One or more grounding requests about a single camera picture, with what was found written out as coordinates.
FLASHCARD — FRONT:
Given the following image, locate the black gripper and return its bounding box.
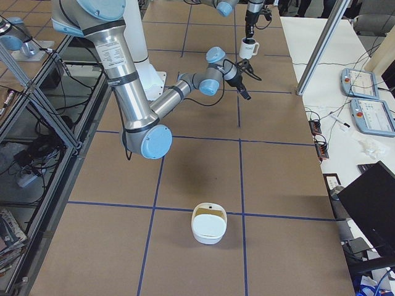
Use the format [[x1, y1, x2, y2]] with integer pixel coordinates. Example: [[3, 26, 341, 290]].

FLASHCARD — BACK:
[[246, 11, 256, 31], [228, 72, 251, 100]]

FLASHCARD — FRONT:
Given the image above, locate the white mug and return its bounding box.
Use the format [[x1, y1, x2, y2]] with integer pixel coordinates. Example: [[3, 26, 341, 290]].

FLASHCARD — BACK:
[[239, 38, 260, 59]]

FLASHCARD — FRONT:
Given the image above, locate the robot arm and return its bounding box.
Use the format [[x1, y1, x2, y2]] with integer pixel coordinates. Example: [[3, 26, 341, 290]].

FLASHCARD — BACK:
[[185, 0, 265, 35], [51, 1, 251, 159]]

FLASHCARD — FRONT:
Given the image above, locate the upper teach pendant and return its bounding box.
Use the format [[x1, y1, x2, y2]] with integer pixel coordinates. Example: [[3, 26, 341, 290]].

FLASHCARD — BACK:
[[341, 68, 380, 99]]

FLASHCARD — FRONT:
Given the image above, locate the teach pendant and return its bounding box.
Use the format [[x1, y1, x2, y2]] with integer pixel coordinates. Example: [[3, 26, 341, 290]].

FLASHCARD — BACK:
[[341, 68, 380, 99], [351, 98, 394, 138]]

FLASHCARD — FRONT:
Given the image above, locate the lower teach pendant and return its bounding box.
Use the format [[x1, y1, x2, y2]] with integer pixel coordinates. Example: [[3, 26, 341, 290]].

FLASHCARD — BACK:
[[351, 98, 394, 138]]

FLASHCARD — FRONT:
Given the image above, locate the black laptop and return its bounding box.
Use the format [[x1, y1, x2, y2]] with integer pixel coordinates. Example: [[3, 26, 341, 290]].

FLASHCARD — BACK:
[[338, 161, 394, 256]]

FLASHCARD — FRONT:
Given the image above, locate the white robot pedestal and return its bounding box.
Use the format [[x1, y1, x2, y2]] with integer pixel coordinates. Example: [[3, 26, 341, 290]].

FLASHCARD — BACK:
[[123, 0, 167, 101]]

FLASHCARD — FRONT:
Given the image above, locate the aluminium frame post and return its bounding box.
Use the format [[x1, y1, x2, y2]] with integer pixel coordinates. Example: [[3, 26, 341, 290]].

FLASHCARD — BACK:
[[296, 0, 350, 96]]

